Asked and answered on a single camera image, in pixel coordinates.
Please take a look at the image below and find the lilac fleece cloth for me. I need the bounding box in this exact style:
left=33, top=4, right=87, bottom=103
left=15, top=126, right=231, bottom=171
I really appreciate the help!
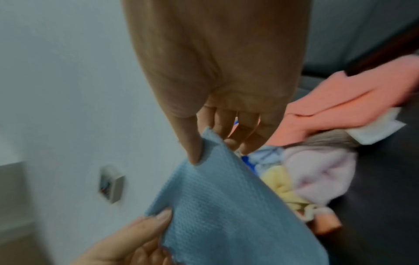
left=282, top=146, right=358, bottom=206

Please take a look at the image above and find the person's right hand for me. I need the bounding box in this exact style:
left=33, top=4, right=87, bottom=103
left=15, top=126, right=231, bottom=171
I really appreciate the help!
left=121, top=0, right=312, bottom=165

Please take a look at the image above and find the orange cloth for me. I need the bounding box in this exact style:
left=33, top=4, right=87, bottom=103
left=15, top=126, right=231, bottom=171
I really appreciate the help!
left=267, top=55, right=419, bottom=148

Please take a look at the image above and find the cream cloth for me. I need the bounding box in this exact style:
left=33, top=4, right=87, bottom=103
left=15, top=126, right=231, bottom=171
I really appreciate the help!
left=294, top=204, right=332, bottom=223

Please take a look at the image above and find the light blue cloth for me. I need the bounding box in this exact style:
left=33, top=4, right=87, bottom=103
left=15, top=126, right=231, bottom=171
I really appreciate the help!
left=248, top=145, right=285, bottom=177

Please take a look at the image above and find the dark brown wooden bar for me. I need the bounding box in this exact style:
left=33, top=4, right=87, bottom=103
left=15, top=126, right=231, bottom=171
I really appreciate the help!
left=345, top=23, right=419, bottom=77

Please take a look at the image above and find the blue waffle cloth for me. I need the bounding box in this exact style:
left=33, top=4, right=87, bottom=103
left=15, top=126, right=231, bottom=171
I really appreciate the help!
left=144, top=126, right=330, bottom=265

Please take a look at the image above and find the wall socket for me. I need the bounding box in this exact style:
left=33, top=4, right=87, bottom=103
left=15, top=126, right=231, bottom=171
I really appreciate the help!
left=100, top=165, right=126, bottom=204

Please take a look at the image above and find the peach cloth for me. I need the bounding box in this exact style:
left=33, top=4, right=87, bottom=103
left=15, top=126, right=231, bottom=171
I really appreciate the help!
left=313, top=209, right=343, bottom=236

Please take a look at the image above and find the grey cloth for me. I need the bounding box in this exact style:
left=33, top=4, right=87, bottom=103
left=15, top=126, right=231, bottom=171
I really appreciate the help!
left=302, top=129, right=361, bottom=151

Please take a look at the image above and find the white cloth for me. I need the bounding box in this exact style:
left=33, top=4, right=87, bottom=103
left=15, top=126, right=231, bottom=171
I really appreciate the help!
left=346, top=107, right=407, bottom=145

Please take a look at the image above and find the dark grey sofa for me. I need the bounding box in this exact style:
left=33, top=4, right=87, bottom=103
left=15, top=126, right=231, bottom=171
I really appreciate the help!
left=294, top=0, right=419, bottom=265

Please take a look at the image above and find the yellow cloth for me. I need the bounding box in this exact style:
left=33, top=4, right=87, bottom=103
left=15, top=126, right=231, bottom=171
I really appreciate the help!
left=261, top=165, right=316, bottom=211

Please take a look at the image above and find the person's left hand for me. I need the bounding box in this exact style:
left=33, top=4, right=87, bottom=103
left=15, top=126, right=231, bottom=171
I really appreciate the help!
left=70, top=208, right=174, bottom=265

